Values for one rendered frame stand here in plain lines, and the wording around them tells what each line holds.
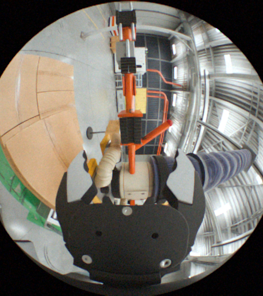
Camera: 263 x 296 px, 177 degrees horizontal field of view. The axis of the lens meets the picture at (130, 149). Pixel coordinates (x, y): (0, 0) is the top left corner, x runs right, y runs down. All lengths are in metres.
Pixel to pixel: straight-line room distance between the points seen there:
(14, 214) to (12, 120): 1.06
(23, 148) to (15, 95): 0.54
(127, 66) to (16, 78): 0.82
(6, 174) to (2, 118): 0.70
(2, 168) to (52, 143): 1.00
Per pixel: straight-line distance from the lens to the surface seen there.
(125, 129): 0.20
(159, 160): 0.34
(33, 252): 0.79
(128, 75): 0.22
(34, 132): 0.39
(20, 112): 0.81
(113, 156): 0.23
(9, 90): 0.84
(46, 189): 0.40
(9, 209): 1.44
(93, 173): 0.26
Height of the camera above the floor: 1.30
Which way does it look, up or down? 2 degrees down
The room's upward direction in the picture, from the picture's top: 89 degrees clockwise
